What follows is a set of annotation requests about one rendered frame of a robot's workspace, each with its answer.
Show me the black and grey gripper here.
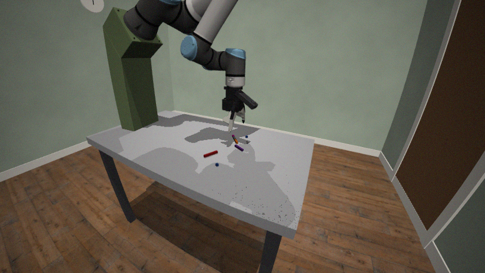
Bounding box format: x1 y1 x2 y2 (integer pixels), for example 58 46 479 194
222 86 245 133

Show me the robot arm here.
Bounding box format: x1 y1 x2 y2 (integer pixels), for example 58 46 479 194
123 0 246 87

